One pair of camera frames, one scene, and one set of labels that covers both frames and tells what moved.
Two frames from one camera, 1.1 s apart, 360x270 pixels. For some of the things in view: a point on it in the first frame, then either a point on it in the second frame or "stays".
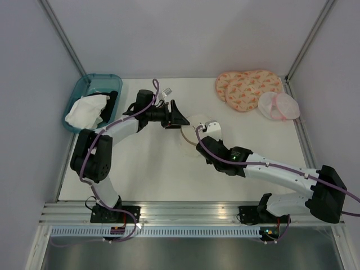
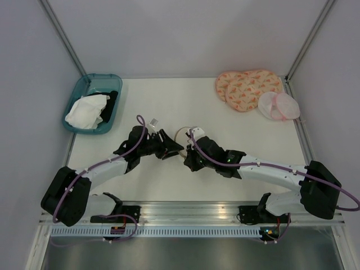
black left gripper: x=172 y=119 to x=170 y=145
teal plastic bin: x=94 y=82 stays
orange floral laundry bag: x=241 y=90 stays
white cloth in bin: x=85 y=112 stays
